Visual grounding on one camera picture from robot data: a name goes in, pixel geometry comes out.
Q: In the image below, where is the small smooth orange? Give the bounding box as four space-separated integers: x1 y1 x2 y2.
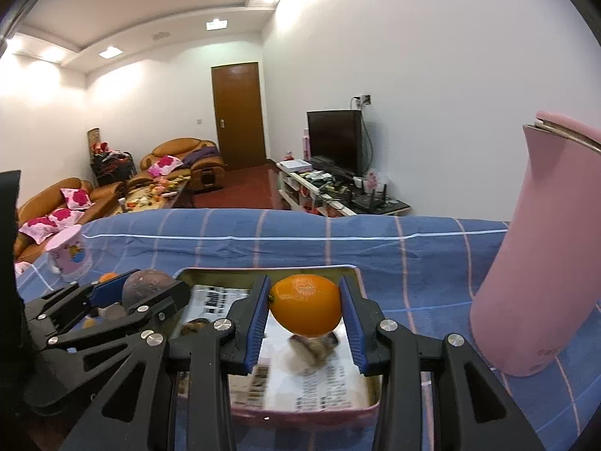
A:
268 274 342 338

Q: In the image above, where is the purple sugarcane piece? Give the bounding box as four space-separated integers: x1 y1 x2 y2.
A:
288 332 339 366

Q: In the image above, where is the dark brown walnut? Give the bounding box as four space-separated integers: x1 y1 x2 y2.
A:
180 319 209 336

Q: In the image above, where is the round purple beet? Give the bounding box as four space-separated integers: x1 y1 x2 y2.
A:
121 269 175 310

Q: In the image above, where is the black data acquisition screen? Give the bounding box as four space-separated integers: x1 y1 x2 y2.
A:
1 170 29 450

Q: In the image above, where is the small orange behind beet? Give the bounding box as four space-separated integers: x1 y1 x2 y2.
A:
98 272 119 283

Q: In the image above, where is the pink cartoon mug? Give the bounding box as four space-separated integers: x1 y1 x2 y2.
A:
45 224 93 282

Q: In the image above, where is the long brown leather sofa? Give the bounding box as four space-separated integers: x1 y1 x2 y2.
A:
13 177 125 263

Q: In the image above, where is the cluttered coffee table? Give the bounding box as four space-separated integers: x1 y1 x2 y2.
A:
108 175 193 216

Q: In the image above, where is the pink thermos bottle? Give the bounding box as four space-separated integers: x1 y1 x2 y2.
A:
470 111 600 377

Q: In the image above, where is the blue plaid tablecloth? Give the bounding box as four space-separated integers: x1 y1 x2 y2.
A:
15 207 595 451

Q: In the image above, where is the pink tin box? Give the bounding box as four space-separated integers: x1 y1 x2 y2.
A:
175 265 381 430

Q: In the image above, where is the black cluttered shelf rack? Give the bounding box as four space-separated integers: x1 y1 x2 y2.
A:
87 127 136 186

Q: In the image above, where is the brown leather armchair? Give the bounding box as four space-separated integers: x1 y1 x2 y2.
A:
126 138 225 192

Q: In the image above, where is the white TV stand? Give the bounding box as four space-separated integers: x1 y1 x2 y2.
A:
276 161 412 218

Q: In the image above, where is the brown wooden door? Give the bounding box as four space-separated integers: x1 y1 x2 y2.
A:
211 62 267 170

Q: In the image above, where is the black television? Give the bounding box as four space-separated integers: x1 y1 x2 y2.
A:
307 109 365 176

